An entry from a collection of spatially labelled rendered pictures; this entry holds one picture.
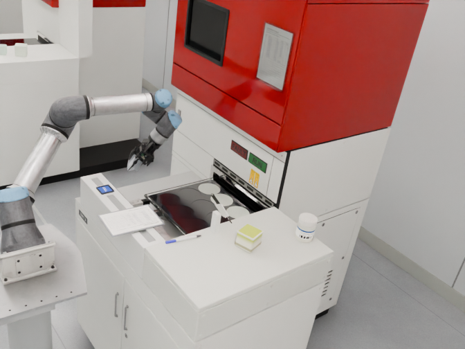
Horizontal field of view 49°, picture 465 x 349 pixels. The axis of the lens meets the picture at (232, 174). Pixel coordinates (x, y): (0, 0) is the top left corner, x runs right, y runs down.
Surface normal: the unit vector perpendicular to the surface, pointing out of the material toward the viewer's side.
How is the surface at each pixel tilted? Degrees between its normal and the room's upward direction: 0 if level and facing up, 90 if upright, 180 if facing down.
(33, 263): 90
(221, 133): 90
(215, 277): 0
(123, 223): 0
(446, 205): 90
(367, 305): 0
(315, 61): 90
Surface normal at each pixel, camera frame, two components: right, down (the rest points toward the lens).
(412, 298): 0.14, -0.87
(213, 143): -0.79, 0.20
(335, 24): 0.60, 0.45
